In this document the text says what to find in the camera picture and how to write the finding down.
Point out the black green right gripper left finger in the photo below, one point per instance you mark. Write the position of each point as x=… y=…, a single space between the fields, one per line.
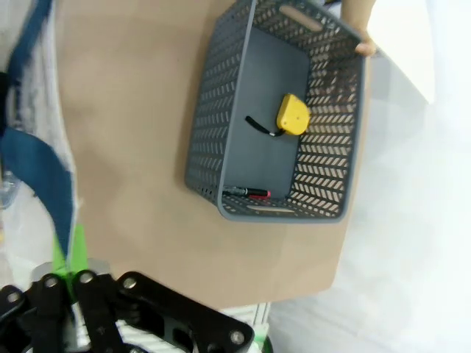
x=48 y=312

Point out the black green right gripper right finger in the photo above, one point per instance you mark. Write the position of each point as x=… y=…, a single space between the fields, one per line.
x=154 y=309

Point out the white plastic shopping bag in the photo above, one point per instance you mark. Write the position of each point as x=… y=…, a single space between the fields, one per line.
x=37 y=165

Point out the grey plastic mesh basket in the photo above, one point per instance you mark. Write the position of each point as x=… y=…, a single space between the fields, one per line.
x=268 y=110

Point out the person's left hand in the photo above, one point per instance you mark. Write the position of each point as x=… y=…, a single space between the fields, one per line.
x=358 y=22

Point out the red and black pen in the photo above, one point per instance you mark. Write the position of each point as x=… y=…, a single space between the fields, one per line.
x=257 y=192

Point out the yellow tape measure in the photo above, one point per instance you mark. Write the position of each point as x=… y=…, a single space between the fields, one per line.
x=292 y=115

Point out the white side table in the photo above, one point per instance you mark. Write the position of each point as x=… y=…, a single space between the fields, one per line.
x=423 y=40

